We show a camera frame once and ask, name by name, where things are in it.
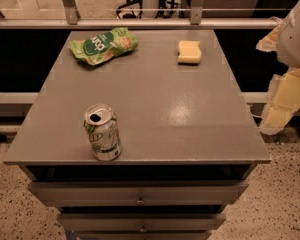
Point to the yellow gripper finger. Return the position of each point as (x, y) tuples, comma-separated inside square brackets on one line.
[(283, 101), (269, 42)]

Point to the yellow sponge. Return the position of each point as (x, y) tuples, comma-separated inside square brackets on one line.
[(189, 52)]

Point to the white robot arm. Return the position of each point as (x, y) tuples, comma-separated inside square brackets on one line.
[(288, 43)]

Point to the green rice chip bag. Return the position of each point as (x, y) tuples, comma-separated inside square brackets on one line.
[(105, 46)]

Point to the metal railing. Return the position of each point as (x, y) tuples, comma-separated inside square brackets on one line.
[(65, 14)]

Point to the black office chair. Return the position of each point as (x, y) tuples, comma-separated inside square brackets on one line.
[(129, 15)]

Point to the grey drawer cabinet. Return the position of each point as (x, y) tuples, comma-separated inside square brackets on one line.
[(177, 123)]

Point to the green white soda can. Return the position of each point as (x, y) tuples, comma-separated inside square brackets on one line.
[(100, 123)]

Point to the top grey drawer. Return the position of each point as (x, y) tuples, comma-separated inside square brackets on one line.
[(84, 194)]

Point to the grey drawer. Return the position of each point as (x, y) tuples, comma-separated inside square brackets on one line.
[(84, 194), (141, 222)]

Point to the middle grey drawer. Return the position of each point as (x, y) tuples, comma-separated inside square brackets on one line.
[(141, 222)]

